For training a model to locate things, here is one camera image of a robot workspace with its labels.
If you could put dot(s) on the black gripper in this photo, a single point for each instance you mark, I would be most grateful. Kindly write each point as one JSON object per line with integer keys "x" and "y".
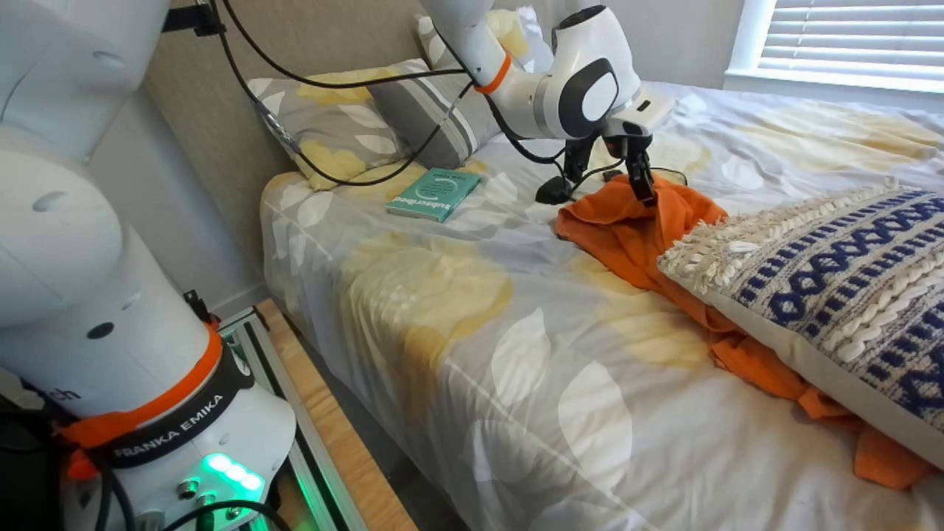
{"x": 619, "y": 125}

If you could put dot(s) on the orange towel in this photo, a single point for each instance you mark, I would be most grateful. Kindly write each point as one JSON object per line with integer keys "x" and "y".
{"x": 638, "y": 237}

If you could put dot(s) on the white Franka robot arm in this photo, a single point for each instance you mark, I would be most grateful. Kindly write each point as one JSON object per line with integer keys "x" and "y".
{"x": 97, "y": 295}

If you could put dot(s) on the black rounded charger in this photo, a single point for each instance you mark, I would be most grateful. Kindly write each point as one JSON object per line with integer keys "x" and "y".
{"x": 551, "y": 191}

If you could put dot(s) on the teal book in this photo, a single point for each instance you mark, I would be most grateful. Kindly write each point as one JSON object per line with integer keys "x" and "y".
{"x": 433, "y": 191}

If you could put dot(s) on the grey striped pillow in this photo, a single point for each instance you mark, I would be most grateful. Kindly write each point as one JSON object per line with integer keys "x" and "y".
{"x": 430, "y": 126}

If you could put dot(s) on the leaf print duvet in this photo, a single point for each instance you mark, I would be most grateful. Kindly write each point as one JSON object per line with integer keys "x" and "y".
{"x": 512, "y": 371}

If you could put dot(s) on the blue white patterned pillow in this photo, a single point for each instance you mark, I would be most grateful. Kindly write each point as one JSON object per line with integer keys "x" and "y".
{"x": 845, "y": 283}

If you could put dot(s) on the white window blinds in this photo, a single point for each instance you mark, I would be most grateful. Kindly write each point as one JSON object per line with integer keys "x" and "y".
{"x": 845, "y": 38}

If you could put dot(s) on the grey upholstered headboard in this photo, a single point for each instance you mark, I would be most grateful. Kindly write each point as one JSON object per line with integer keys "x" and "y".
{"x": 326, "y": 34}

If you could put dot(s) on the wooden robot platform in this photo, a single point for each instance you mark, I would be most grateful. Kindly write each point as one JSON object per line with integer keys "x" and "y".
{"x": 326, "y": 423}

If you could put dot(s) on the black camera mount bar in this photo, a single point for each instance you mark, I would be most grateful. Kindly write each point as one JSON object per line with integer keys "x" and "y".
{"x": 193, "y": 19}

